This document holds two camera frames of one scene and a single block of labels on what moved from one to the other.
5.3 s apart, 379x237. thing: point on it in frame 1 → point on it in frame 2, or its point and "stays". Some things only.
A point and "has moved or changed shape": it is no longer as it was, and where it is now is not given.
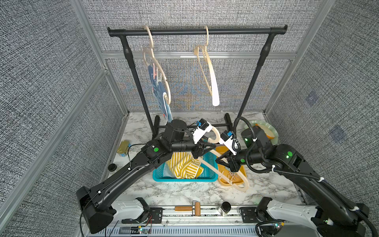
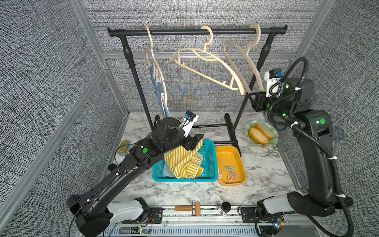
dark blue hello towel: x=159 y=89 stays
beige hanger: x=246 y=187 → x=246 y=54
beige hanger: x=208 y=69 has moved or changed shape
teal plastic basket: x=206 y=176 stays
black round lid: x=112 y=167 stays
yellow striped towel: x=184 y=166 stays
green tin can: x=123 y=147 stays
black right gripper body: x=237 y=162 → x=264 y=101
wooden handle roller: x=195 y=208 stays
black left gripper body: x=197 y=149 → x=188 y=142
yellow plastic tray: x=234 y=177 stays
